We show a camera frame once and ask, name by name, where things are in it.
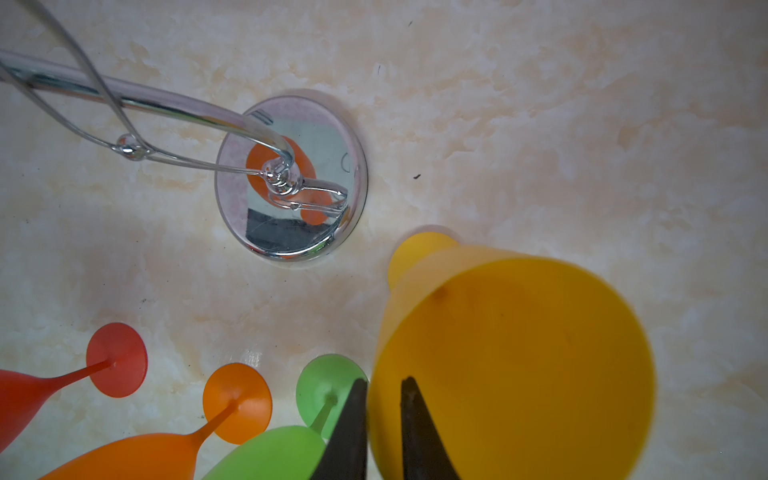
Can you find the orange plastic wine glass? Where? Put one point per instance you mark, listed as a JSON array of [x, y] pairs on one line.
[[238, 406]]

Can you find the green plastic wine glass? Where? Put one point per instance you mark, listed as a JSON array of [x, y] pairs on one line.
[[294, 452]]

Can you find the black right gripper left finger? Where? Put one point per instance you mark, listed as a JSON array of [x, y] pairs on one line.
[[345, 456]]

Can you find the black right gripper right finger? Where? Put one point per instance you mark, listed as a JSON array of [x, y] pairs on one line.
[[423, 453]]

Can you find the yellow plastic wine glass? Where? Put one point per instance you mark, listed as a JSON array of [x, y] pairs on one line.
[[530, 367]]

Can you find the red plastic wine glass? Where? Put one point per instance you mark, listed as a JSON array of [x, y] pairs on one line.
[[116, 363]]

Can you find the chrome wine glass rack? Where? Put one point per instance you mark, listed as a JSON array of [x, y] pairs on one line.
[[291, 175]]

